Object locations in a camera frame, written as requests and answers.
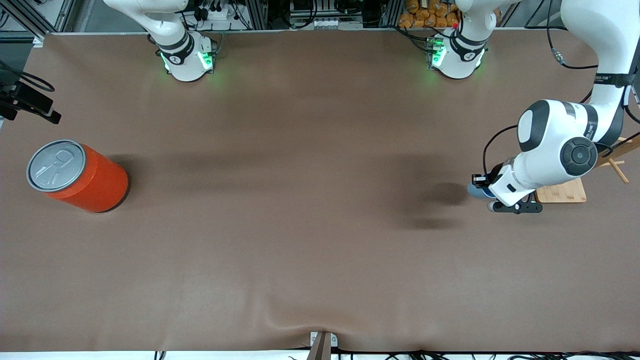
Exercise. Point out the light blue plastic cup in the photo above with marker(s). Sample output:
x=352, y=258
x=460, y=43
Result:
x=475, y=192

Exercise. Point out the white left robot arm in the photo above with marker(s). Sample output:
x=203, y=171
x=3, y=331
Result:
x=550, y=140

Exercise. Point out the wooden cup tree stand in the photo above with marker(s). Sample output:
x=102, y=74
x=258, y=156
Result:
x=565, y=192

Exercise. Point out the orange can with silver lid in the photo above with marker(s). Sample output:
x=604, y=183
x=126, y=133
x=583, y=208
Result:
x=95, y=185

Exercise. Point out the orange snack bag pile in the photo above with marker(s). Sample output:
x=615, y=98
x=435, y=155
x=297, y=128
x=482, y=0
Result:
x=425, y=15

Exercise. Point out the table cover sheet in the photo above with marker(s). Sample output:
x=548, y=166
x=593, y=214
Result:
x=300, y=250

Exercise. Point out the power strip with black plugs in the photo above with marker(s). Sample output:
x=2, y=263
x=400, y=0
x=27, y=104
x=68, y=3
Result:
x=215, y=12

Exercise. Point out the white power strip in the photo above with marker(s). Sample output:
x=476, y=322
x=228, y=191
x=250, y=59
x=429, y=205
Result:
x=327, y=23

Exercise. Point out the aluminium frame profile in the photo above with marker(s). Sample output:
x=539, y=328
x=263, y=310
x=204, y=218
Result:
x=60, y=15

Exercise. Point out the grey table edge bracket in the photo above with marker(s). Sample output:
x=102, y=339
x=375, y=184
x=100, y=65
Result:
x=324, y=342

